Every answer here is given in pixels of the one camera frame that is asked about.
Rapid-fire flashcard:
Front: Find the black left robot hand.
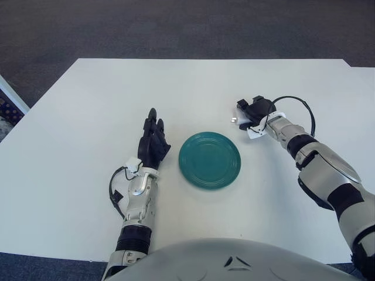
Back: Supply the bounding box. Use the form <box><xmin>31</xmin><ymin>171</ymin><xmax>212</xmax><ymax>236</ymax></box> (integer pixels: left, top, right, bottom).
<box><xmin>137</xmin><ymin>107</ymin><xmax>172</xmax><ymax>170</ymax></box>

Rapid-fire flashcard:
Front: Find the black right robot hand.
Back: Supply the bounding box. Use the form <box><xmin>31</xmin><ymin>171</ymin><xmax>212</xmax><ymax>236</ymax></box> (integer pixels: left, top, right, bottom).
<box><xmin>236</xmin><ymin>95</ymin><xmax>278</xmax><ymax>131</ymax></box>

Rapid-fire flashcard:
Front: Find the white charger block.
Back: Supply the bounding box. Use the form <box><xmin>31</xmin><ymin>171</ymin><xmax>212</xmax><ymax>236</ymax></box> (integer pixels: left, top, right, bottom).
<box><xmin>230</xmin><ymin>109</ymin><xmax>250</xmax><ymax>126</ymax></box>

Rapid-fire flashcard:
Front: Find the teal round plate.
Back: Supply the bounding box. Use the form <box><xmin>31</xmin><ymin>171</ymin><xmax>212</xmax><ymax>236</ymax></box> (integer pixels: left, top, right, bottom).
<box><xmin>178</xmin><ymin>131</ymin><xmax>242</xmax><ymax>193</ymax></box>

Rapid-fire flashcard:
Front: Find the grey robot torso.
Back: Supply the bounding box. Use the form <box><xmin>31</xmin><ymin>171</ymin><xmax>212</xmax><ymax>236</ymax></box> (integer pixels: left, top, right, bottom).
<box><xmin>110</xmin><ymin>238</ymin><xmax>357</xmax><ymax>281</ymax></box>

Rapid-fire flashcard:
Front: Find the white edged patterned board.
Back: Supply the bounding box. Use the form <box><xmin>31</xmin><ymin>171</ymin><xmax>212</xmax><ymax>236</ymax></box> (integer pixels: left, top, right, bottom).
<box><xmin>0</xmin><ymin>74</ymin><xmax>30</xmax><ymax>143</ymax></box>

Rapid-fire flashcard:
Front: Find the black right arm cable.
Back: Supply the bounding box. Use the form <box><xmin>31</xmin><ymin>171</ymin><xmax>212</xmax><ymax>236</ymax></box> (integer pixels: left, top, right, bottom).
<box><xmin>262</xmin><ymin>95</ymin><xmax>316</xmax><ymax>137</ymax></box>

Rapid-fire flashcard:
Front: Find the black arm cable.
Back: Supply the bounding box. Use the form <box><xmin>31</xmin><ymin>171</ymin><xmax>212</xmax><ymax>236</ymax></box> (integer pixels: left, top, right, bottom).
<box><xmin>262</xmin><ymin>95</ymin><xmax>316</xmax><ymax>137</ymax></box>
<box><xmin>108</xmin><ymin>166</ymin><xmax>138</xmax><ymax>220</ymax></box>

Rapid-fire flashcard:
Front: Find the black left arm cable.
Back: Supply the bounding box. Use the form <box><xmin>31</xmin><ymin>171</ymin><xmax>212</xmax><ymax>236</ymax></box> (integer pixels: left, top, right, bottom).
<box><xmin>108</xmin><ymin>166</ymin><xmax>138</xmax><ymax>220</ymax></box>

